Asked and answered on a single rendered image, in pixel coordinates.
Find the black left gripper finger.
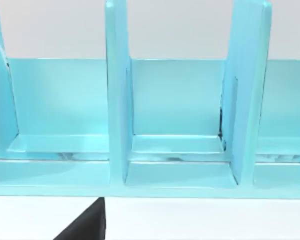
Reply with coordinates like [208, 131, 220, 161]
[52, 196, 107, 240]

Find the light blue rack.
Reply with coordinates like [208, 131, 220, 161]
[0, 0, 300, 200]

